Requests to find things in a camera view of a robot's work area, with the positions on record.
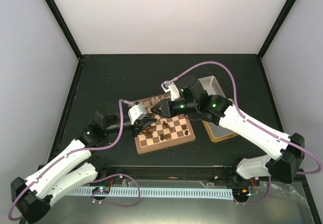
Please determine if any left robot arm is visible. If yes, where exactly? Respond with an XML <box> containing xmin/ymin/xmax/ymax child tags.
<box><xmin>8</xmin><ymin>99</ymin><xmax>156</xmax><ymax>223</ymax></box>

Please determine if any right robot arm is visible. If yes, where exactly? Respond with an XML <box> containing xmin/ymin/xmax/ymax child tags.
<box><xmin>151</xmin><ymin>76</ymin><xmax>305</xmax><ymax>185</ymax></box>

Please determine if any row of white chess pieces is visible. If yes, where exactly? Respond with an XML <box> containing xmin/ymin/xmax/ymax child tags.
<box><xmin>139</xmin><ymin>95</ymin><xmax>165</xmax><ymax>112</ymax></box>

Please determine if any pile of dark chess pieces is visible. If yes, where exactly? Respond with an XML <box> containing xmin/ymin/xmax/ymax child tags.
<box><xmin>135</xmin><ymin>117</ymin><xmax>195</xmax><ymax>146</ymax></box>

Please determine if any wooden chess board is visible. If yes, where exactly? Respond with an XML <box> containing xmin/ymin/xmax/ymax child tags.
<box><xmin>130</xmin><ymin>95</ymin><xmax>196</xmax><ymax>155</ymax></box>

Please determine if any small circuit board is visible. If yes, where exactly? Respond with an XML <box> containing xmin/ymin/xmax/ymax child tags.
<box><xmin>92</xmin><ymin>186</ymin><xmax>110</xmax><ymax>195</ymax></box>

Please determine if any pink rimmed metal tin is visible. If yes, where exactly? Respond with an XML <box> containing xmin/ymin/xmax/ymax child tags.
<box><xmin>198</xmin><ymin>76</ymin><xmax>226</xmax><ymax>98</ymax></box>

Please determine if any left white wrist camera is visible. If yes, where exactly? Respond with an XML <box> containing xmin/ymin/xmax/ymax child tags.
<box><xmin>128</xmin><ymin>104</ymin><xmax>147</xmax><ymax>122</ymax></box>

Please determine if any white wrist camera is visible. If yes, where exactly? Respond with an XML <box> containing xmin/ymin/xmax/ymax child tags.
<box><xmin>128</xmin><ymin>104</ymin><xmax>147</xmax><ymax>122</ymax></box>
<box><xmin>161</xmin><ymin>81</ymin><xmax>180</xmax><ymax>101</ymax></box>

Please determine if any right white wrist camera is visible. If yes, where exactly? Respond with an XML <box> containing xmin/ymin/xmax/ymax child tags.
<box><xmin>161</xmin><ymin>81</ymin><xmax>180</xmax><ymax>101</ymax></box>

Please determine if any black front rail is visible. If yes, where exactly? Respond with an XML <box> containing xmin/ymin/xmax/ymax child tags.
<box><xmin>100</xmin><ymin>167</ymin><xmax>303</xmax><ymax>184</ymax></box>

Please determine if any light blue slotted cable duct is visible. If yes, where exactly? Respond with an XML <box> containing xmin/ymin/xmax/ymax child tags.
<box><xmin>68</xmin><ymin>186</ymin><xmax>233</xmax><ymax>200</ymax></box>

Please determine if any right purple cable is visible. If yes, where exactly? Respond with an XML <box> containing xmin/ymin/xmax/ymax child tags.
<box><xmin>170</xmin><ymin>61</ymin><xmax>322</xmax><ymax>206</ymax></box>

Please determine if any left black frame post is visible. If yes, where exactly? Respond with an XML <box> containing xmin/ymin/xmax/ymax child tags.
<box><xmin>45</xmin><ymin>0</ymin><xmax>83</xmax><ymax>60</ymax></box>

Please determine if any black frame post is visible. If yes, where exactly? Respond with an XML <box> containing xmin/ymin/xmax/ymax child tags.
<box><xmin>45</xmin><ymin>0</ymin><xmax>83</xmax><ymax>60</ymax></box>
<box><xmin>257</xmin><ymin>0</ymin><xmax>297</xmax><ymax>60</ymax></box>

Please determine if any right black frame post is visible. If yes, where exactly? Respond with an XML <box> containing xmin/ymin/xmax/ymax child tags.
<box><xmin>257</xmin><ymin>0</ymin><xmax>297</xmax><ymax>60</ymax></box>

